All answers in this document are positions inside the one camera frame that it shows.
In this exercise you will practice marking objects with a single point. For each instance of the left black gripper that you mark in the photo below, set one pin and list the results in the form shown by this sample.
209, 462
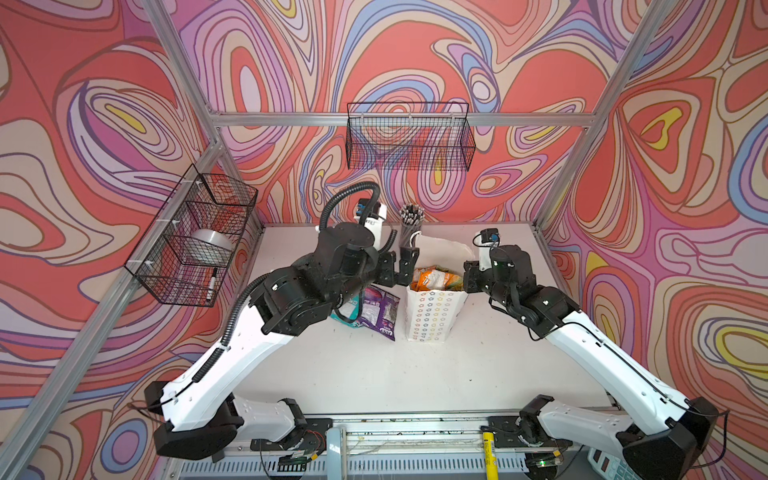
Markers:
404, 267

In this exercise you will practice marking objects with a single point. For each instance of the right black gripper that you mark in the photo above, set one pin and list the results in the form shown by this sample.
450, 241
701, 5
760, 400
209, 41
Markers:
471, 271

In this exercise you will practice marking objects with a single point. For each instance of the teal snack packet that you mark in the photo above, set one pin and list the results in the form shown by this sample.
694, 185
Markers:
348, 314

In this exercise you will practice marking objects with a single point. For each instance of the purple snack packet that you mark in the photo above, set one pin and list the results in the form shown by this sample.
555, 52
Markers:
378, 311

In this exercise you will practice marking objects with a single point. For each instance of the orange snack packet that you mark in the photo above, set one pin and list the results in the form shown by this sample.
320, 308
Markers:
436, 279

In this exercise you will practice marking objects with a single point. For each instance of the white patterned paper bag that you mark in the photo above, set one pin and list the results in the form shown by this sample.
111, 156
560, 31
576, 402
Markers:
430, 315

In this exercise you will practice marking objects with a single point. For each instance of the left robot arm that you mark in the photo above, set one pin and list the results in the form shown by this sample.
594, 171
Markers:
201, 415

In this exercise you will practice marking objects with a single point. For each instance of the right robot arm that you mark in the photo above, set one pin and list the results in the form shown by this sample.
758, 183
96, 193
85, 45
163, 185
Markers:
660, 433

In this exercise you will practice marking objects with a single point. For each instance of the pencil cup with pencils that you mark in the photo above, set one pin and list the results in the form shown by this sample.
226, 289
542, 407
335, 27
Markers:
412, 217

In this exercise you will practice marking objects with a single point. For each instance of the silver tape roll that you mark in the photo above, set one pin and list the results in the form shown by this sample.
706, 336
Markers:
208, 248

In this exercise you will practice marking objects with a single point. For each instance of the black marker pen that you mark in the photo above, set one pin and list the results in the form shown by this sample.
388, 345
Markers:
211, 287

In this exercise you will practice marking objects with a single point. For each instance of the yellow marker pen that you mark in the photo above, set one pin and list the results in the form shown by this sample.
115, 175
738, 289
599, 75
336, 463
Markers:
491, 467

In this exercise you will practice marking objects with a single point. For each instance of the white calculator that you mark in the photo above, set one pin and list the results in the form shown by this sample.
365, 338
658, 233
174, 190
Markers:
608, 466

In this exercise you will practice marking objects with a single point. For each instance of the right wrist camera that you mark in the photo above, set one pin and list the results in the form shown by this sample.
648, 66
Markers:
485, 241

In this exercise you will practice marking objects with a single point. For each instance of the black wire basket back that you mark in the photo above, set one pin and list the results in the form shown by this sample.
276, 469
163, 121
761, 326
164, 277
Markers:
409, 136

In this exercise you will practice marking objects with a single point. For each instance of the black wire basket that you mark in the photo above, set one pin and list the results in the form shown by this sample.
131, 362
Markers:
199, 200
409, 136

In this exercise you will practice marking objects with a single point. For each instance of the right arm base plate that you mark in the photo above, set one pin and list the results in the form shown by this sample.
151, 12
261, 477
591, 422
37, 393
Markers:
510, 431

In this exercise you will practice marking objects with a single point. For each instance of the black wire basket left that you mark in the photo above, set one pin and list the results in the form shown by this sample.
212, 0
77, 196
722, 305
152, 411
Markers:
199, 200

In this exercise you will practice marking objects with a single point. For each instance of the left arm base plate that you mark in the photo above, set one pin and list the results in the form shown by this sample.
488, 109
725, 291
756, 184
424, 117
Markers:
305, 440

